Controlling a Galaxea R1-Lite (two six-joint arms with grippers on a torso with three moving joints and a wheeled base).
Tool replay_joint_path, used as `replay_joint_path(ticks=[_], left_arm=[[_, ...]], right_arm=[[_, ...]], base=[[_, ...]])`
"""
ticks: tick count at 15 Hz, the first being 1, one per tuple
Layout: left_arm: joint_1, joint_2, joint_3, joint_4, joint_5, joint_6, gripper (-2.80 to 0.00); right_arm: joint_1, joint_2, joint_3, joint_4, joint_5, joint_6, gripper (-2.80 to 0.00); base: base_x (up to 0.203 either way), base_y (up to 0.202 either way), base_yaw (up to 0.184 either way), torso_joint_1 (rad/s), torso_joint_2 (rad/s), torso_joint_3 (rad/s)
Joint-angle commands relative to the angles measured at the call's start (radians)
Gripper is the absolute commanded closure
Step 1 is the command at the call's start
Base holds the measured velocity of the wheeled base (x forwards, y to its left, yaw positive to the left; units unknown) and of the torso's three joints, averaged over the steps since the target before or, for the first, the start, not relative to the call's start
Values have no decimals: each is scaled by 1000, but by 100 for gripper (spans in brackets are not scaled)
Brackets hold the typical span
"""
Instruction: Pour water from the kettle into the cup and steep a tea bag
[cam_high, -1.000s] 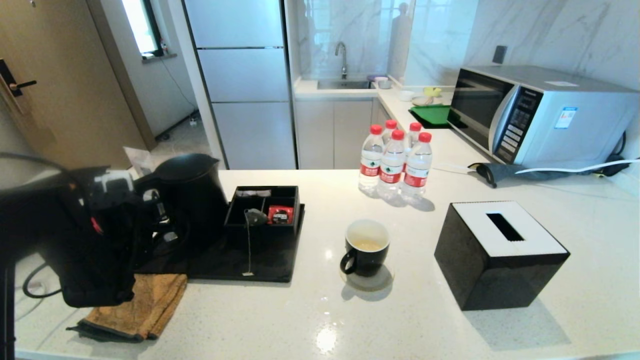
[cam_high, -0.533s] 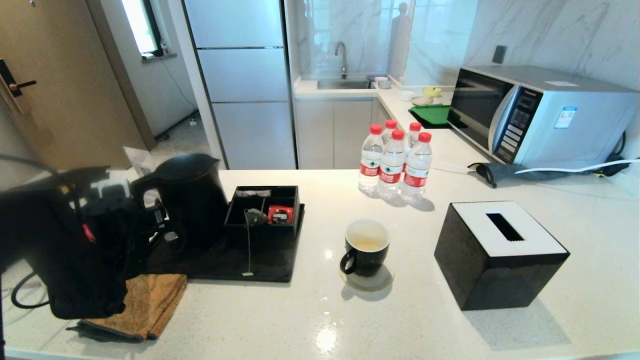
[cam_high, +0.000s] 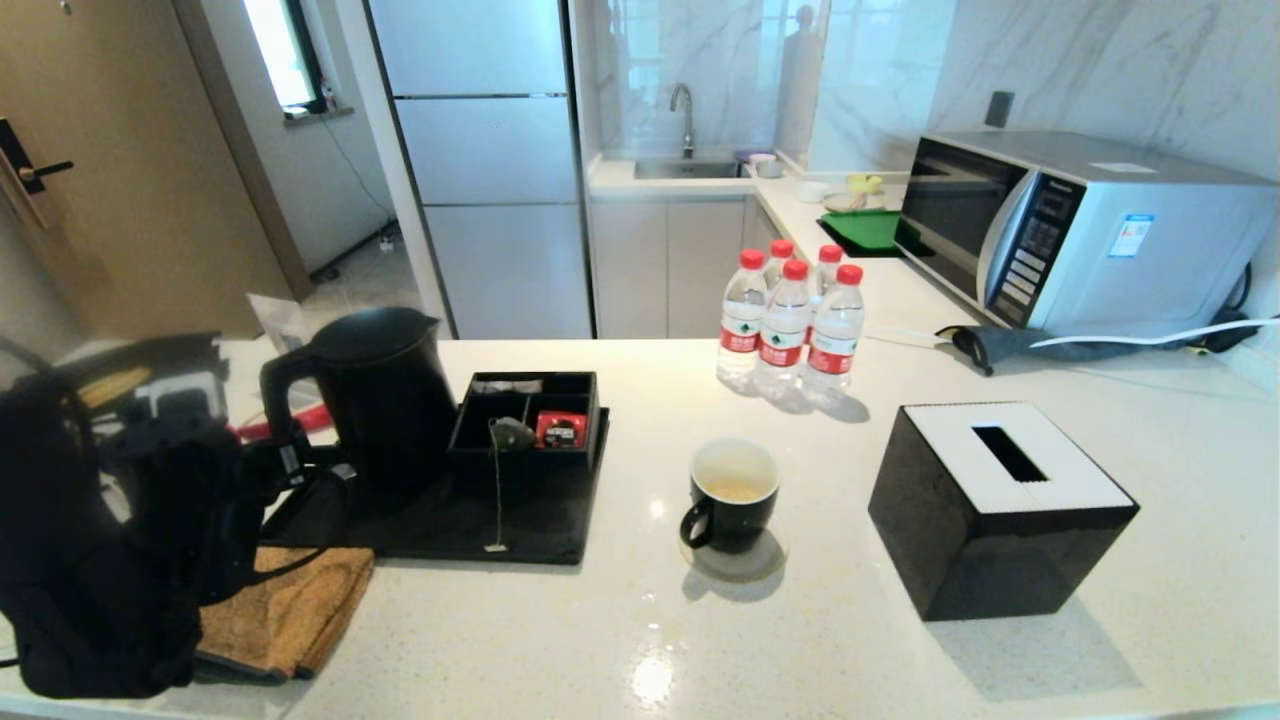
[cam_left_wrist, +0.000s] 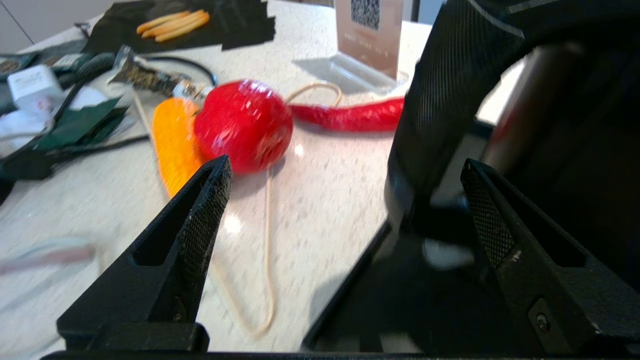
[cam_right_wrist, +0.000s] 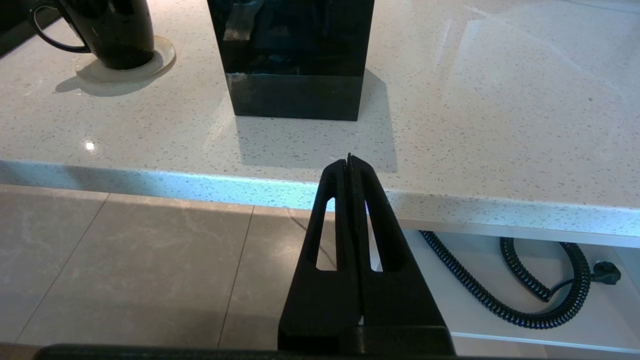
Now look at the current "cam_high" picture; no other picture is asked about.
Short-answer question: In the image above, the silver refrigerator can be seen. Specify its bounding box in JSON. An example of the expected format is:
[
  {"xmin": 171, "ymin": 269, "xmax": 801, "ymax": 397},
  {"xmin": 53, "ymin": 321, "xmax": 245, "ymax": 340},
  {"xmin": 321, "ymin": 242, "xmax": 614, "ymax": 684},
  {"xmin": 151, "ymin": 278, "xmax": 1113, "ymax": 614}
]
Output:
[{"xmin": 363, "ymin": 0, "xmax": 598, "ymax": 341}]

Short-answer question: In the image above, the chrome faucet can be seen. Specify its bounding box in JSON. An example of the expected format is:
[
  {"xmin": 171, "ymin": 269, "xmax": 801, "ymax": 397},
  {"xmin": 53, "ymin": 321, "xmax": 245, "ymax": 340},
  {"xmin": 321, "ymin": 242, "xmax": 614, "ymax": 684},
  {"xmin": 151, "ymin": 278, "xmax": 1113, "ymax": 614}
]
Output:
[{"xmin": 669, "ymin": 83, "xmax": 698, "ymax": 159}]

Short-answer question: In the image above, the black tissue box white lid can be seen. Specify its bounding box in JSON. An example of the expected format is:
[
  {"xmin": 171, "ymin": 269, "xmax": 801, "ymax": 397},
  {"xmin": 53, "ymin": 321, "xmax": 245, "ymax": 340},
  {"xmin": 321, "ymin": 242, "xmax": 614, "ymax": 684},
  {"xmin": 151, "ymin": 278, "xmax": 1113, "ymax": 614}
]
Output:
[{"xmin": 868, "ymin": 402, "xmax": 1141, "ymax": 623}]

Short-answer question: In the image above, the black door handle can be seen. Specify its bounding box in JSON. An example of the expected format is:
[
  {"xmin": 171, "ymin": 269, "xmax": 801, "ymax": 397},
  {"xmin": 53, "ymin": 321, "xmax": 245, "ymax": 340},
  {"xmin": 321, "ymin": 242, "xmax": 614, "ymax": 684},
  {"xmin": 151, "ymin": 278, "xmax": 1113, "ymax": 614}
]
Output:
[{"xmin": 0, "ymin": 118, "xmax": 76, "ymax": 196}]

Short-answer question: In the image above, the black serving tray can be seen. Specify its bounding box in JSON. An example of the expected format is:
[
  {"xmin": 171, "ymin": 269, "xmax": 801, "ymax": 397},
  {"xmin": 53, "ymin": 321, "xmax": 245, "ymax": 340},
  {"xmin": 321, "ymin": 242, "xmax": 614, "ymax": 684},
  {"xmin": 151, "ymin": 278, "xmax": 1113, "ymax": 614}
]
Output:
[{"xmin": 262, "ymin": 405, "xmax": 611, "ymax": 566}]

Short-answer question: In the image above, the round clear coaster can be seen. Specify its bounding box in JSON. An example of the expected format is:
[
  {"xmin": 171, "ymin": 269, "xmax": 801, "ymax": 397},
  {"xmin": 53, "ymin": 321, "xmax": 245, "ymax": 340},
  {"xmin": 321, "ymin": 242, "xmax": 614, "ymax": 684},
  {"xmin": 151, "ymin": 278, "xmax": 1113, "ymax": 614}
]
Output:
[{"xmin": 680, "ymin": 530, "xmax": 791, "ymax": 586}]

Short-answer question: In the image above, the dark grey cloth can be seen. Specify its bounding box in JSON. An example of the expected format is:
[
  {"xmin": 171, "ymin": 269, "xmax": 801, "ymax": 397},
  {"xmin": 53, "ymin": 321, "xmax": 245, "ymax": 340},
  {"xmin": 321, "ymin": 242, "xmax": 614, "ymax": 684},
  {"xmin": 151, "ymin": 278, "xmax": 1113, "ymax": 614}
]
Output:
[{"xmin": 937, "ymin": 312, "xmax": 1261, "ymax": 379}]

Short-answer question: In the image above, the silver microwave oven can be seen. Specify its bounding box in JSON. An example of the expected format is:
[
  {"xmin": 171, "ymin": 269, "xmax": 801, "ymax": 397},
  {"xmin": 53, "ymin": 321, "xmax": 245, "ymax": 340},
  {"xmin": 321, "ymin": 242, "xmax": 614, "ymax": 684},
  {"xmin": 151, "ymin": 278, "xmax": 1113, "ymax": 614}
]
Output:
[{"xmin": 893, "ymin": 129, "xmax": 1280, "ymax": 337}]

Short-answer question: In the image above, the black mug white inside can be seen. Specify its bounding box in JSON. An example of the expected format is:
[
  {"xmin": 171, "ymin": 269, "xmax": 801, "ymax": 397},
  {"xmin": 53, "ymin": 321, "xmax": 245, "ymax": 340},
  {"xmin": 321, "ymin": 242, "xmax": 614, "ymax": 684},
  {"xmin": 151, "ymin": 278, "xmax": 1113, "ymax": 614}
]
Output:
[{"xmin": 680, "ymin": 438, "xmax": 781, "ymax": 556}]

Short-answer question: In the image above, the clear sign card stand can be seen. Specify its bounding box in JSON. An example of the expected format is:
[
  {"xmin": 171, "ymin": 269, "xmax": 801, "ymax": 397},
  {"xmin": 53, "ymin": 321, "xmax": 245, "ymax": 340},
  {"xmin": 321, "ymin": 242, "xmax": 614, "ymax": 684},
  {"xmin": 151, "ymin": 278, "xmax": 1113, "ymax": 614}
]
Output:
[{"xmin": 247, "ymin": 294, "xmax": 311, "ymax": 346}]

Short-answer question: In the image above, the grey tea bag with string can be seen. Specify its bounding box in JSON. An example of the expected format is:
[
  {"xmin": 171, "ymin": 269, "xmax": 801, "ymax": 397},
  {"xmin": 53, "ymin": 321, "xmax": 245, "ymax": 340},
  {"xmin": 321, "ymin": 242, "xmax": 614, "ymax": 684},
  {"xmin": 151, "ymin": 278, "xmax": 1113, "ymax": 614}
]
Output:
[{"xmin": 485, "ymin": 418, "xmax": 538, "ymax": 554}]

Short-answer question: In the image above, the brown wooden door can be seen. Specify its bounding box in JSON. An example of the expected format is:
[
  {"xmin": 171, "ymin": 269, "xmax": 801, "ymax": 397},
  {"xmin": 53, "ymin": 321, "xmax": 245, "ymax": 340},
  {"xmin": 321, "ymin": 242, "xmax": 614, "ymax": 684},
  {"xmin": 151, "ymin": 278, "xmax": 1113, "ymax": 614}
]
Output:
[{"xmin": 0, "ymin": 0, "xmax": 301, "ymax": 339}]

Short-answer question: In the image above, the black electric kettle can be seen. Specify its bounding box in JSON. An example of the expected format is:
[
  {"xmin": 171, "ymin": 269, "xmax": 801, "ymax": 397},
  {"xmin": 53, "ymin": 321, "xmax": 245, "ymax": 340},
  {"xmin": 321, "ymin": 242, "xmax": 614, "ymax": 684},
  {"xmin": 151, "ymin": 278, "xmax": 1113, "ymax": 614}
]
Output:
[{"xmin": 260, "ymin": 306, "xmax": 459, "ymax": 501}]

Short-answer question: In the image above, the white kitchen cabinet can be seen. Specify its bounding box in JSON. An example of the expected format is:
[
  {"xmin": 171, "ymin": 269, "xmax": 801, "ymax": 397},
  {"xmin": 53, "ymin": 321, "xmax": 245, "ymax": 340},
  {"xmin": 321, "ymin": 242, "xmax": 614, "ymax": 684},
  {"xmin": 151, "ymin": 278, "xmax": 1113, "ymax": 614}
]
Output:
[{"xmin": 590, "ymin": 193, "xmax": 786, "ymax": 341}]

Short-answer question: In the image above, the white power cable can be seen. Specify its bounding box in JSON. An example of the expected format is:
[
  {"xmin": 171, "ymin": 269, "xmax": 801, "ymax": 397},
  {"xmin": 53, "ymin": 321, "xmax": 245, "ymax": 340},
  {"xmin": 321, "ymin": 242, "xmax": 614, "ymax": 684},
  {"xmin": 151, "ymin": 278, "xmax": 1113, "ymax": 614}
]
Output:
[{"xmin": 865, "ymin": 319, "xmax": 1280, "ymax": 353}]

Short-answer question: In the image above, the steel sink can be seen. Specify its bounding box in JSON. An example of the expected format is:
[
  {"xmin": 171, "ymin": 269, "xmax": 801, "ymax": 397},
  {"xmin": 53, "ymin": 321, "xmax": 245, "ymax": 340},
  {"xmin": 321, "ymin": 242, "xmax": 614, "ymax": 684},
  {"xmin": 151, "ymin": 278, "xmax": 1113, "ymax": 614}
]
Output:
[{"xmin": 633, "ymin": 157, "xmax": 746, "ymax": 181}]

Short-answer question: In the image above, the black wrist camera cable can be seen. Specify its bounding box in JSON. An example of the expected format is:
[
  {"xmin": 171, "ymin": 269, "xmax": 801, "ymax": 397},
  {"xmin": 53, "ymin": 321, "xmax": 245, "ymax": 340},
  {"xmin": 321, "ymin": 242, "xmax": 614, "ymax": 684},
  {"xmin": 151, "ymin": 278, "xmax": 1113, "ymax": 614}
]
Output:
[{"xmin": 245, "ymin": 465, "xmax": 351, "ymax": 583}]

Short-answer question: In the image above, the black flat case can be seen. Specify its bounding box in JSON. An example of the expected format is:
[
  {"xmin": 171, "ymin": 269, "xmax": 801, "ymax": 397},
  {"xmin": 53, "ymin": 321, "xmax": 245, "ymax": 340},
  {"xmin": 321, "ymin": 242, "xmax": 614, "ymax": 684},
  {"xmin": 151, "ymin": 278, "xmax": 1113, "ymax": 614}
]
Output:
[{"xmin": 60, "ymin": 335, "xmax": 226, "ymax": 401}]

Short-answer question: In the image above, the red sachet packet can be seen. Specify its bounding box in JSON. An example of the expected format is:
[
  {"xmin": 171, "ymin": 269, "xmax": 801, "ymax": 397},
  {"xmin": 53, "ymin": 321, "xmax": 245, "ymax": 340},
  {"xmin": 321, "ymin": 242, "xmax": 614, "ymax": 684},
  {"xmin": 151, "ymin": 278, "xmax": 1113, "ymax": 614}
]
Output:
[{"xmin": 536, "ymin": 412, "xmax": 588, "ymax": 452}]

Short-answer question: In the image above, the orange-brown folded cloth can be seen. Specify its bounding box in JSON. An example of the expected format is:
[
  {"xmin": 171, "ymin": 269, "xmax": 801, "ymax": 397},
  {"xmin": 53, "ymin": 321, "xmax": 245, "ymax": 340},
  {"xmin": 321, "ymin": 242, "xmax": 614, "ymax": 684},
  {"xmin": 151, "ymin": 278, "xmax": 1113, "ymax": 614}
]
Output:
[{"xmin": 195, "ymin": 545, "xmax": 375, "ymax": 683}]

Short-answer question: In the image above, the black compartment box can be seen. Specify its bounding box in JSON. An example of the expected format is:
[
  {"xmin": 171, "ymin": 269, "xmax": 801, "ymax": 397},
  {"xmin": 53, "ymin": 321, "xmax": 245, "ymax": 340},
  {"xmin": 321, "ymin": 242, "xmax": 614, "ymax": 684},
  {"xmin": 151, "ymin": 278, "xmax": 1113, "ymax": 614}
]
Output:
[{"xmin": 447, "ymin": 372, "xmax": 601, "ymax": 476}]

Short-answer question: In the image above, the window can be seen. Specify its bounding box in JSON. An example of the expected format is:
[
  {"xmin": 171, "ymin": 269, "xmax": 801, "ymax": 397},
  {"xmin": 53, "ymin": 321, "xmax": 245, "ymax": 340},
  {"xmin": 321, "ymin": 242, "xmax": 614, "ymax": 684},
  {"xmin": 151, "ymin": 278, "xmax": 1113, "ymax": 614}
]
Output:
[{"xmin": 243, "ymin": 0, "xmax": 331, "ymax": 114}]

